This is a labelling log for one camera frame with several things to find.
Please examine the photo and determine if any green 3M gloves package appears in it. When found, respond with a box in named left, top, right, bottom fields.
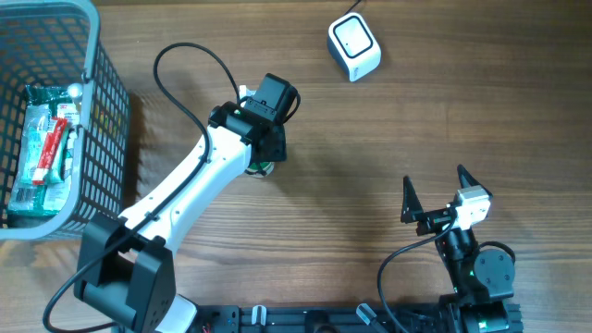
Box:
left=8, top=85, right=82, bottom=217

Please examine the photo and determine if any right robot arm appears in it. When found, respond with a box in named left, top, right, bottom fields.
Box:
left=398, top=165, right=524, bottom=333

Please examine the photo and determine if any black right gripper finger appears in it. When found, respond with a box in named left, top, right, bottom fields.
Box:
left=457, top=165, right=481, bottom=189
left=401, top=176, right=424, bottom=223

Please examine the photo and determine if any yellow liquid bottle silver cap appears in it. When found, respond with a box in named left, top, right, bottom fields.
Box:
left=67, top=83, right=84, bottom=103

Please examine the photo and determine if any grey plastic shopping basket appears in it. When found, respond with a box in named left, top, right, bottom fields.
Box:
left=1, top=0, right=131, bottom=241

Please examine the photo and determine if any white barcode scanner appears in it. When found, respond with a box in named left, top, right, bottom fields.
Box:
left=327, top=12, right=381, bottom=82

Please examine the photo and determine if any green lid chicken jar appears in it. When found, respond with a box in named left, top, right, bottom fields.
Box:
left=244, top=162, right=275, bottom=178

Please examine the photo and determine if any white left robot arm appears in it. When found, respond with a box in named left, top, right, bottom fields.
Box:
left=73, top=74, right=302, bottom=332

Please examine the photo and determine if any clear teal wipes packet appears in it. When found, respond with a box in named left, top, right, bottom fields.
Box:
left=18, top=105, right=70, bottom=185

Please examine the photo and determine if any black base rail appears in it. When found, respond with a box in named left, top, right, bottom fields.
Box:
left=193, top=302, right=526, bottom=333

